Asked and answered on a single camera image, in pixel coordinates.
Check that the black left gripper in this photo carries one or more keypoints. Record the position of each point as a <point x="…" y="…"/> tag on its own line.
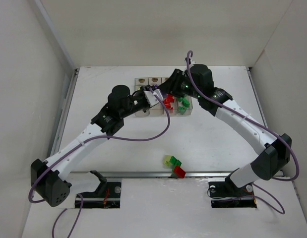
<point x="143" y="98"/>

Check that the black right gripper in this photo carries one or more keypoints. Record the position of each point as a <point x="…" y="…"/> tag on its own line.
<point x="169" y="83"/>

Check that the purple lego block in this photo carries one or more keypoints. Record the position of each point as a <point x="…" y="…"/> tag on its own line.
<point x="157" y="89"/>

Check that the red square lego brick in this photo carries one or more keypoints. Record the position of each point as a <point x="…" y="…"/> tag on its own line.
<point x="171" y="97"/>

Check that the red lego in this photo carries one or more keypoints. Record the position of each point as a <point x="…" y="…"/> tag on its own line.
<point x="169" y="103"/>

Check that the green lego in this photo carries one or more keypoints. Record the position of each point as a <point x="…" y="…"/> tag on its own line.
<point x="182" y="110"/>
<point x="185" y="102"/>
<point x="175" y="162"/>

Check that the yellow-green lego block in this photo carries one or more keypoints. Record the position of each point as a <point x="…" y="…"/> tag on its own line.
<point x="166" y="160"/>

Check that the tall red lego brick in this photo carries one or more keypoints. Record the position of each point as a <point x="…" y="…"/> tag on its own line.
<point x="179" y="172"/>

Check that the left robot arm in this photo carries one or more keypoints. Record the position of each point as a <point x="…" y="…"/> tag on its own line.
<point x="50" y="178"/>

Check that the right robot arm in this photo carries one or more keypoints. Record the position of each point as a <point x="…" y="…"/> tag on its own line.
<point x="273" y="150"/>

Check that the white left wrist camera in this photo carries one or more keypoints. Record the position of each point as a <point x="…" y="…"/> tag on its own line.
<point x="154" y="97"/>

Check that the aluminium front rail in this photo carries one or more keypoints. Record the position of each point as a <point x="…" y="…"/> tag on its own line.
<point x="198" y="174"/>

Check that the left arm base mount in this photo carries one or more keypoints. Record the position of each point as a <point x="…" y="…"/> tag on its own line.
<point x="114" y="188"/>

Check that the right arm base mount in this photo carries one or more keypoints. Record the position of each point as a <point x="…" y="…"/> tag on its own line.
<point x="222" y="189"/>

